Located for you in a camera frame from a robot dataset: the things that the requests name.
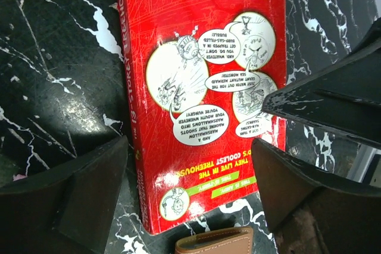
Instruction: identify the red comic paperback book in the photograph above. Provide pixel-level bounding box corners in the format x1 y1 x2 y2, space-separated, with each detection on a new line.
117 0 286 234

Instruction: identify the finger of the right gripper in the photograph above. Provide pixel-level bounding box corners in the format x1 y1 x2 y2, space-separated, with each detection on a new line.
262 20 380 149

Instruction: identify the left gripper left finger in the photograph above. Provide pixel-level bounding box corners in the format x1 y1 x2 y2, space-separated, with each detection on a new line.
1 136 129 253

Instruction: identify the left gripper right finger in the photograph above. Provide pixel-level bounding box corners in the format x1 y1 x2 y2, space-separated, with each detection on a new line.
252 139 380 253

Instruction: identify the brown leather wallet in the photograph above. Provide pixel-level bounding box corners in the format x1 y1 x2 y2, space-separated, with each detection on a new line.
175 227 254 254

